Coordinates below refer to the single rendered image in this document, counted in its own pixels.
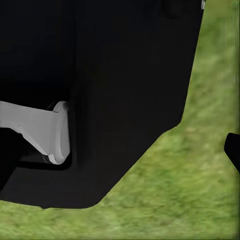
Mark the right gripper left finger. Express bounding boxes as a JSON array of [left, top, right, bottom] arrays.
[[0, 133, 26, 193]]

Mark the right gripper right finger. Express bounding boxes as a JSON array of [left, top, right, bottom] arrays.
[[224, 133, 240, 173]]

